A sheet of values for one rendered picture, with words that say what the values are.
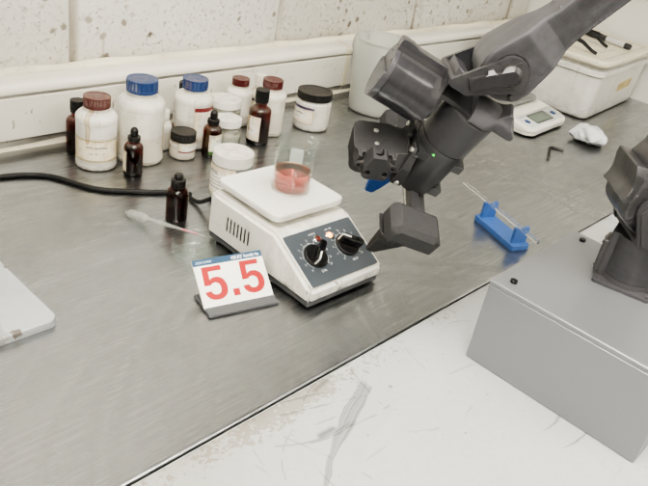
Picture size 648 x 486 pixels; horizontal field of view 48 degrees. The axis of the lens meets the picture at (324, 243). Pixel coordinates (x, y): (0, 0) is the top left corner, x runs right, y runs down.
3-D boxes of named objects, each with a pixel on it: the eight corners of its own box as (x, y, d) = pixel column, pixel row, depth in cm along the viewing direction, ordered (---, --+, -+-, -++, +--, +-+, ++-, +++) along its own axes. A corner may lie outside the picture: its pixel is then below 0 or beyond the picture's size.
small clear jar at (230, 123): (206, 145, 124) (209, 116, 122) (222, 138, 128) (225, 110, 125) (229, 153, 123) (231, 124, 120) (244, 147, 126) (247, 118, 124)
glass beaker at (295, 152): (263, 182, 96) (271, 124, 92) (301, 181, 98) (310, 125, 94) (278, 203, 91) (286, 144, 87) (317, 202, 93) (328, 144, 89)
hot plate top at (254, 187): (344, 203, 96) (345, 198, 95) (276, 225, 88) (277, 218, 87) (283, 167, 102) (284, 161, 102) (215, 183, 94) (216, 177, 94)
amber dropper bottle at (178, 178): (178, 225, 99) (181, 178, 96) (160, 218, 100) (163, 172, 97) (191, 217, 102) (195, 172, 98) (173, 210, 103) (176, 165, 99)
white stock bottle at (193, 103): (167, 147, 121) (172, 79, 116) (175, 133, 127) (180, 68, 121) (205, 153, 121) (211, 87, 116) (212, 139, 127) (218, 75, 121)
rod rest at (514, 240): (527, 250, 110) (535, 229, 109) (510, 252, 109) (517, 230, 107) (490, 218, 118) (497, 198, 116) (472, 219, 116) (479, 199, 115)
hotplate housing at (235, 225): (378, 281, 95) (391, 228, 92) (306, 311, 87) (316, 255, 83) (268, 208, 108) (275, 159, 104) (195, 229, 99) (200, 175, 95)
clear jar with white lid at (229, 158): (226, 187, 112) (230, 139, 108) (256, 202, 109) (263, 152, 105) (199, 199, 107) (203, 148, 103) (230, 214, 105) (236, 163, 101)
